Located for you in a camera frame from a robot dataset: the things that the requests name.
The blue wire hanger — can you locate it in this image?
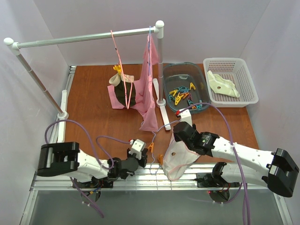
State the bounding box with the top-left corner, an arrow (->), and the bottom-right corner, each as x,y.
140,113 -> 190,175

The white pink-trimmed underwear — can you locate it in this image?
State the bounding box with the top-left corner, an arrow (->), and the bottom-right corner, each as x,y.
162,135 -> 200,181

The pink garment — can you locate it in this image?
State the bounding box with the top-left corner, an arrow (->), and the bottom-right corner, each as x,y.
134,36 -> 158,131

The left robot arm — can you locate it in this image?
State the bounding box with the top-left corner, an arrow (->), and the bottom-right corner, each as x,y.
37,139 -> 148,183

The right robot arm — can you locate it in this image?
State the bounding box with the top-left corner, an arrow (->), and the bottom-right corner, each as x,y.
173,122 -> 300,197

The cream underwear in basket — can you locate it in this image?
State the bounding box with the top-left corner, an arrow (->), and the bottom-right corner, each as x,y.
207,70 -> 240,98

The dark green beige underwear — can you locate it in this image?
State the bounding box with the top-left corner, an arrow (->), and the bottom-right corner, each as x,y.
107,73 -> 136,109

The yellow clothespin on hanger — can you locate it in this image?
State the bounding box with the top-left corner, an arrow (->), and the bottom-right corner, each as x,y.
113,64 -> 122,74

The blue hanger with pink garment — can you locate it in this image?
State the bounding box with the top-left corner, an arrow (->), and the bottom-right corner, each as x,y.
147,26 -> 152,77

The teal clothespin right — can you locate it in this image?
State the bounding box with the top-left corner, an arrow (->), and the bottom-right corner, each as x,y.
196,100 -> 202,109

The teal clothespin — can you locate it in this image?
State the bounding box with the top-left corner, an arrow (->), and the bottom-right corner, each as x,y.
168,94 -> 175,102
196,100 -> 202,109

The yellow clothespin centre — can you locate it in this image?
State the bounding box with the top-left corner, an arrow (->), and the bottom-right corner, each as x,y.
174,93 -> 184,105

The magenta clothespin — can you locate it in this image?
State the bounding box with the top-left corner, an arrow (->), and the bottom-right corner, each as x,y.
187,94 -> 192,101

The light blue clothespin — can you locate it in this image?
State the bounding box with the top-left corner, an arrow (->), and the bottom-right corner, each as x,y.
176,86 -> 189,93

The teal transparent plastic bin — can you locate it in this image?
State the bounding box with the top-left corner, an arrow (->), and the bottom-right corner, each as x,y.
163,62 -> 210,114

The clothes rack with white feet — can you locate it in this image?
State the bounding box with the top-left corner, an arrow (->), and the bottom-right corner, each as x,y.
3,20 -> 169,143

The white plastic basket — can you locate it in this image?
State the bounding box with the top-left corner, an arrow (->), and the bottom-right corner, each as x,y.
203,58 -> 259,107

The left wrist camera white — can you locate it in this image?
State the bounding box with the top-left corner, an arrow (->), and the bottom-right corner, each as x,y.
129,139 -> 146,160

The aluminium rail frame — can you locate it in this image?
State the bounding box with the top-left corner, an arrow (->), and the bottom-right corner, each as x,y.
21,66 -> 292,225

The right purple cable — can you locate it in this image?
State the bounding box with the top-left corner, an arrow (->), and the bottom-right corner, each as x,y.
178,102 -> 251,225

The purple cable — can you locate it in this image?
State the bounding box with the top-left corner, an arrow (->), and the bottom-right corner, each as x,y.
178,102 -> 251,225
44,119 -> 132,218

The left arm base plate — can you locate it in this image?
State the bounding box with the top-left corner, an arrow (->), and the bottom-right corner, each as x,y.
73,177 -> 113,189

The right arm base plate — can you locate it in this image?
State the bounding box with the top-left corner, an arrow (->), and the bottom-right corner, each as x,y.
194,173 -> 240,188

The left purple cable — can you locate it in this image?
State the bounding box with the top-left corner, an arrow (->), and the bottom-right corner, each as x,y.
44,119 -> 132,218

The pink wire hanger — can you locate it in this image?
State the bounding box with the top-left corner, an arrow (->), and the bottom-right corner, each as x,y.
110,30 -> 133,109

